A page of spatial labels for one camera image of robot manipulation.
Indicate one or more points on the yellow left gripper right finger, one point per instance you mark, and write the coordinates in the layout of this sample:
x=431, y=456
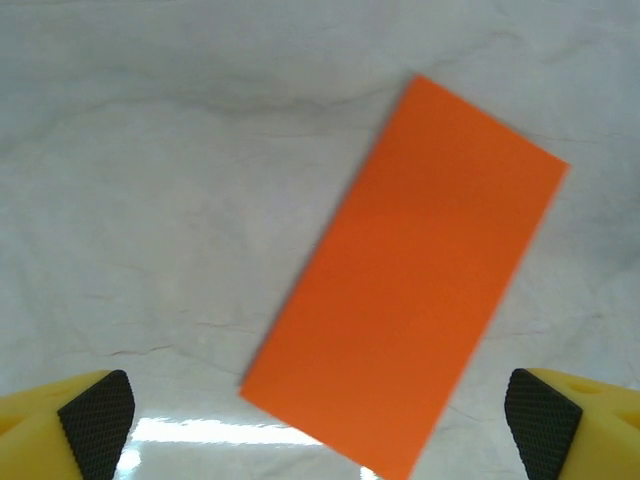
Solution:
x=610, y=435

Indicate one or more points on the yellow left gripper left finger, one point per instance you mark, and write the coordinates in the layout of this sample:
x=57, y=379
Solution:
x=30, y=430

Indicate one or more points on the orange paper sheet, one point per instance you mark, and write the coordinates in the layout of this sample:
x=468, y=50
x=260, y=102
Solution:
x=410, y=275

